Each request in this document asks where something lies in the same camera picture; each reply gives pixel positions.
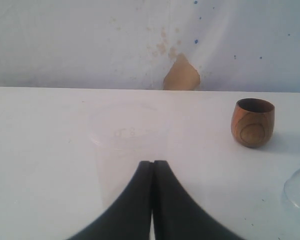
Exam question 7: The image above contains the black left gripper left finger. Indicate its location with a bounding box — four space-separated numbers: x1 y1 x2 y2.
70 161 154 240

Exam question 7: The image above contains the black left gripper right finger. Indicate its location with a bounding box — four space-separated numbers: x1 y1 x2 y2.
152 160 242 240

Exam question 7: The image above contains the round brown wooden cup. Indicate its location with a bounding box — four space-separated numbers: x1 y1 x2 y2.
231 98 275 148

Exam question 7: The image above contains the clear plastic dome lid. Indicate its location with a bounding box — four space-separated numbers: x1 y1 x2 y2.
283 169 300 214

